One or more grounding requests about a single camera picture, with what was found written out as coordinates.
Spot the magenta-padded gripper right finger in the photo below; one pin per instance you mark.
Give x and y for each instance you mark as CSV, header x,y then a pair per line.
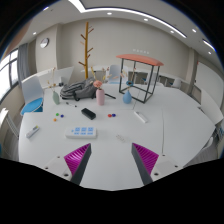
x,y
146,159

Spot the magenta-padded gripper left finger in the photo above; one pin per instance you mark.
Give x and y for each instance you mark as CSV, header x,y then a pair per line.
x,y
77,159

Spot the white power strip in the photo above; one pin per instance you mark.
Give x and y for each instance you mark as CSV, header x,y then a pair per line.
x,y
81,132

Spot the white rectangular bar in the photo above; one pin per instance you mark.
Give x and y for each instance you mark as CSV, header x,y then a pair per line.
x,y
141,117

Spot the blue round magnet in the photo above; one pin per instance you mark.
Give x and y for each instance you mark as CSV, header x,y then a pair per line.
x,y
62,116
113,115

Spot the black rectangular box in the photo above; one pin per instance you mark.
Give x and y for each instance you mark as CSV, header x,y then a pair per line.
x,y
88,113

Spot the white remote control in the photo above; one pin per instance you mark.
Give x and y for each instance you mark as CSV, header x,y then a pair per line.
x,y
32,131

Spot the black and white marker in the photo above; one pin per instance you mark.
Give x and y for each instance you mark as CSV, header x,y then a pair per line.
x,y
71,104

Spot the blue vase with dried stems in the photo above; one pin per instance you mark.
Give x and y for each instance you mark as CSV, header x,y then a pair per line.
x,y
127,98

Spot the green vase with dried stems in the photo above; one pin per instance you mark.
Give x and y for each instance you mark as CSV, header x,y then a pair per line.
x,y
56,98

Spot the pink vase with flowers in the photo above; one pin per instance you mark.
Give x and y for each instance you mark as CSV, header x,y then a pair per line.
x,y
100,97

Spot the grey backpack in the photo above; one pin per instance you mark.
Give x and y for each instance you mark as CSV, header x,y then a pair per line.
x,y
78,90

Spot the black pen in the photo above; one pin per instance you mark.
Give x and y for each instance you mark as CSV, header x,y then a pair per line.
x,y
110,96

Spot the white chair with blue cushion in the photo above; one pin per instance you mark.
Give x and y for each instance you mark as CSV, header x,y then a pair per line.
x,y
32,91

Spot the whiteboard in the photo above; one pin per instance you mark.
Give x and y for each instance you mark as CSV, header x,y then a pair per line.
x,y
208,83

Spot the orange-topped black-framed side table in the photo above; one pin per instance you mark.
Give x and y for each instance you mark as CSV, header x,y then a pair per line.
x,y
141,59

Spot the window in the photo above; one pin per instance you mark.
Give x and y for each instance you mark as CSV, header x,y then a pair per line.
x,y
6,76

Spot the grey curtain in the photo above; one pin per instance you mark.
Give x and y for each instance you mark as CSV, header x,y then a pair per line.
x,y
23,63

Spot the wooden coat stand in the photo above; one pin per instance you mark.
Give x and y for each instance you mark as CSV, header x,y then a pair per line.
x,y
86,46

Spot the long ceiling light strip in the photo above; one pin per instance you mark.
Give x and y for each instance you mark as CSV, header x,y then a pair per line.
x,y
133,12

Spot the round ceiling lights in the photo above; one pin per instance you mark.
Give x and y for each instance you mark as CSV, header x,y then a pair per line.
x,y
109,13

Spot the round wall clock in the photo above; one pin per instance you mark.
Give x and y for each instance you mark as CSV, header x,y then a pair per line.
x,y
44,43

